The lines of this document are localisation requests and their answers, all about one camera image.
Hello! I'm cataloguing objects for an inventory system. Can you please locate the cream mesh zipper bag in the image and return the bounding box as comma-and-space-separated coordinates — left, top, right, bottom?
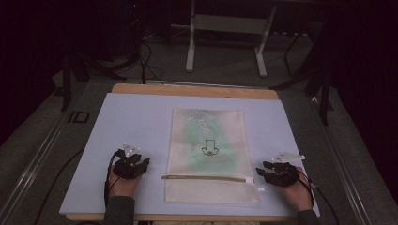
161, 108, 267, 204

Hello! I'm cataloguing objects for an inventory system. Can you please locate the metal floor rail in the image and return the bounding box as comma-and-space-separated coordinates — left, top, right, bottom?
0, 102, 83, 225
308, 93, 376, 225

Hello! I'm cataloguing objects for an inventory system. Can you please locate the white metal stand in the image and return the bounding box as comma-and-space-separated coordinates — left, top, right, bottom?
170, 0, 278, 79

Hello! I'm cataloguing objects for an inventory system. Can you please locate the wooden table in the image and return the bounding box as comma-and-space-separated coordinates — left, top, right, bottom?
65, 82, 299, 223

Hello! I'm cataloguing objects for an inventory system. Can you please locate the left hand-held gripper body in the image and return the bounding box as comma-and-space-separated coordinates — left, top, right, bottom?
113, 142, 145, 180

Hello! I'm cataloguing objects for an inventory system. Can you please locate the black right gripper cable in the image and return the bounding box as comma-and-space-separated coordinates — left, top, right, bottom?
296, 173, 342, 225

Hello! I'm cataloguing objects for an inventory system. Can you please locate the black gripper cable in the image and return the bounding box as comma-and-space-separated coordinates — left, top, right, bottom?
103, 149, 124, 208
296, 173, 342, 225

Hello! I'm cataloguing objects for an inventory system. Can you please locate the person's left hand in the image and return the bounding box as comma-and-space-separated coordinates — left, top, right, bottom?
107, 164, 143, 199

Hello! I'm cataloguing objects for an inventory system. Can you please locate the person's right hand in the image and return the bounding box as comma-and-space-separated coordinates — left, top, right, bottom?
280, 166, 314, 213

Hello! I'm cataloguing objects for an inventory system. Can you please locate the green cloth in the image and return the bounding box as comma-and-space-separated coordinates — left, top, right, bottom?
183, 119, 237, 173

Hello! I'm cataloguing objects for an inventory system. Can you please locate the black floor label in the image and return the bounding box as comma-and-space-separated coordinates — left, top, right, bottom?
67, 110, 91, 124

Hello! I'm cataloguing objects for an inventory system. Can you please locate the light blue mat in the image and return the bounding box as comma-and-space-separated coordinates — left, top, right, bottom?
58, 92, 321, 218

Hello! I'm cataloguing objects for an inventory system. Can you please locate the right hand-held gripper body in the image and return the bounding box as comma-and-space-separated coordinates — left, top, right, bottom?
269, 151, 306, 188

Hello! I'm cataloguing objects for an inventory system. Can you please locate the black tripod stand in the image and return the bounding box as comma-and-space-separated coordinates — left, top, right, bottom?
54, 51, 129, 113
269, 31, 336, 127

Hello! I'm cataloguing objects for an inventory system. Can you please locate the black floor cable bundle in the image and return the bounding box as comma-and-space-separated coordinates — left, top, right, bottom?
109, 37, 165, 86

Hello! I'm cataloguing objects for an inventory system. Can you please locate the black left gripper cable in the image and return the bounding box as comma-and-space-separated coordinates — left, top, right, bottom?
103, 149, 124, 208

